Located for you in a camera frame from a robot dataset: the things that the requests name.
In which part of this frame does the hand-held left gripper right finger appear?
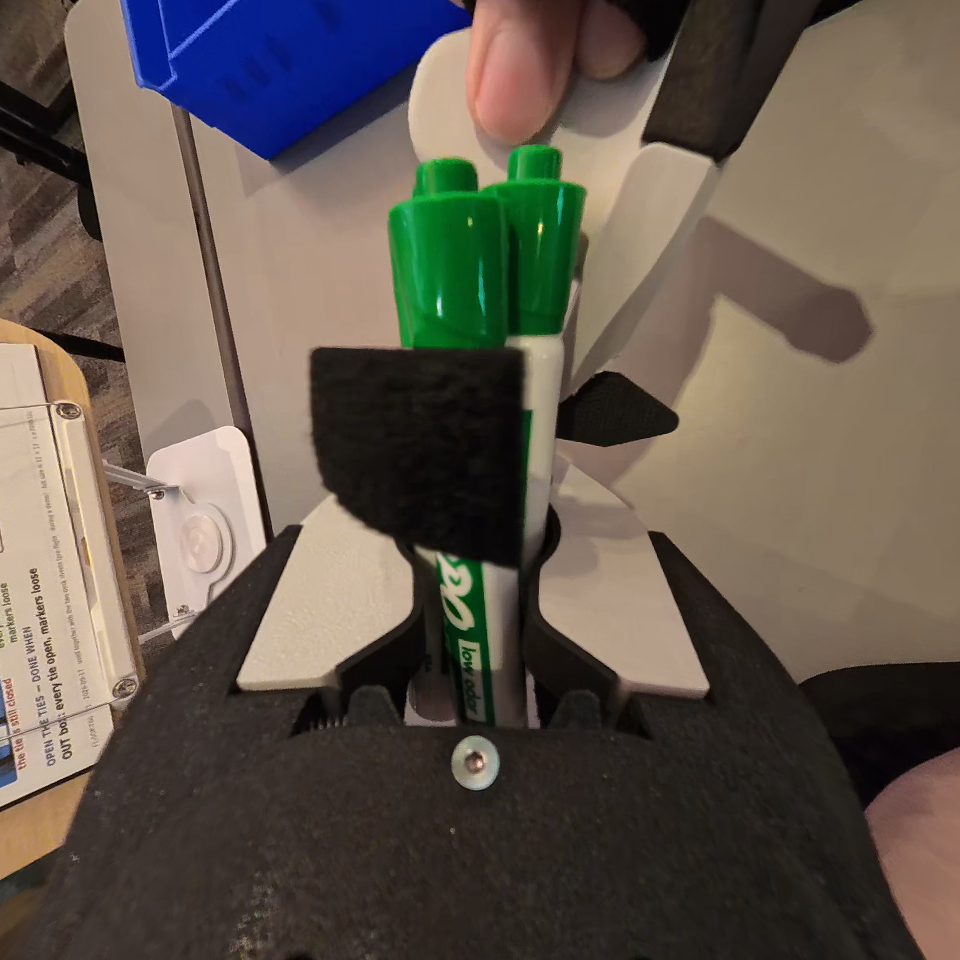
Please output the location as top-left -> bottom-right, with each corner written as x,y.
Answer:
522,476 -> 712,725

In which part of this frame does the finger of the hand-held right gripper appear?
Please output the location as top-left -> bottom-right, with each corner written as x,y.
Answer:
408,33 -> 655,237
568,139 -> 719,393

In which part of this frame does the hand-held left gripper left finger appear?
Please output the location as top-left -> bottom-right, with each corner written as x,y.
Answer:
237,495 -> 427,725

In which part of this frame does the green dry erase marker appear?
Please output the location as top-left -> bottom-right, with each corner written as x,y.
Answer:
386,156 -> 526,729
483,146 -> 588,556

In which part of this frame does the blue plastic bin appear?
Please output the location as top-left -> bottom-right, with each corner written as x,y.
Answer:
120,0 -> 470,160

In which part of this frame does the black hook-and-loop strap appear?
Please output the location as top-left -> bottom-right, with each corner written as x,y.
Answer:
307,345 -> 680,569

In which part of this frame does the person's right hand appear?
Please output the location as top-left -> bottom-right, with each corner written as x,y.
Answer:
463,0 -> 649,146

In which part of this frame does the printed instruction sheet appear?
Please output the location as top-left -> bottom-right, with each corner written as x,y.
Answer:
0,341 -> 144,807

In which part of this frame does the wooden display board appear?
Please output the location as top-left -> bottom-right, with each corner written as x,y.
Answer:
0,318 -> 149,882

